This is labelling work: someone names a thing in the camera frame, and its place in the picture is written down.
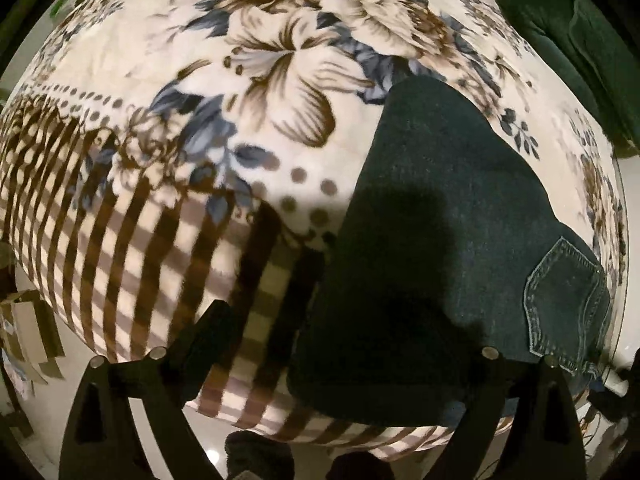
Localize dark blue denim jeans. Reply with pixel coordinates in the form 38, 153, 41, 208
288, 76, 611, 427

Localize cardboard box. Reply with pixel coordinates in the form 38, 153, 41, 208
1, 290, 65, 385

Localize floral and checked bed blanket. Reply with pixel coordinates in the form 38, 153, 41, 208
1, 0, 623, 460

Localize dark green folded garment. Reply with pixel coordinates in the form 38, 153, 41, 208
496, 0, 639, 156

